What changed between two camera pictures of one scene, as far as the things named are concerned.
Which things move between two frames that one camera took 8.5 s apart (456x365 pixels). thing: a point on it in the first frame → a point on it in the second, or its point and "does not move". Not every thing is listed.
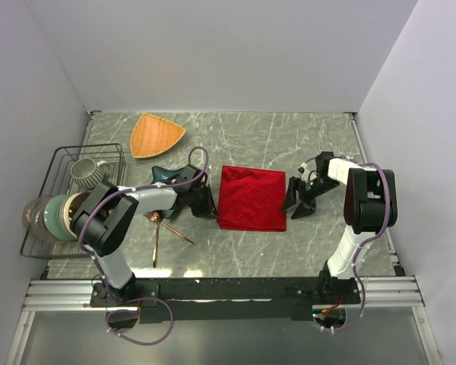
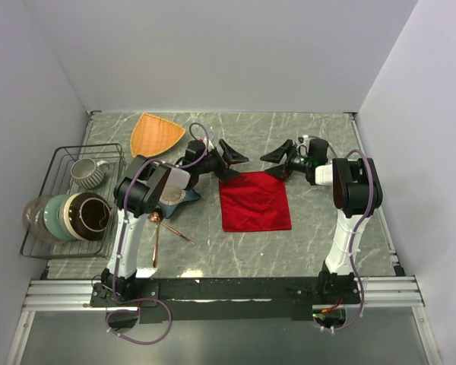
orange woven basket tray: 151,135 does not move
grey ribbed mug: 87,173 does not move
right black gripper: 307,207 → 277,155
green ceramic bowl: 52,218 does not move
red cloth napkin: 251,199 does not move
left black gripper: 209,210 → 229,157
